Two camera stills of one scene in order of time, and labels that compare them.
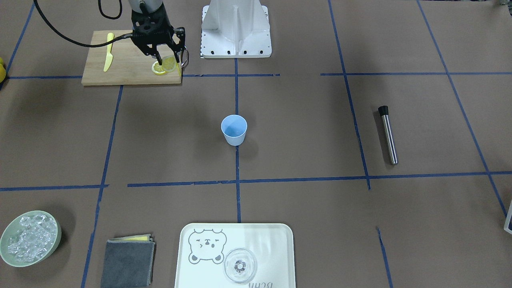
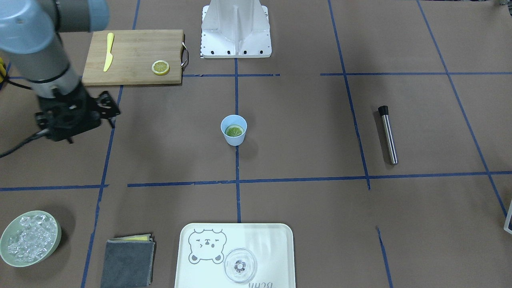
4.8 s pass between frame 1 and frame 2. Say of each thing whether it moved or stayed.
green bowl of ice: stayed
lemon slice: moved
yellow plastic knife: stayed
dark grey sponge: stayed
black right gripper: moved
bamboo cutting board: stayed
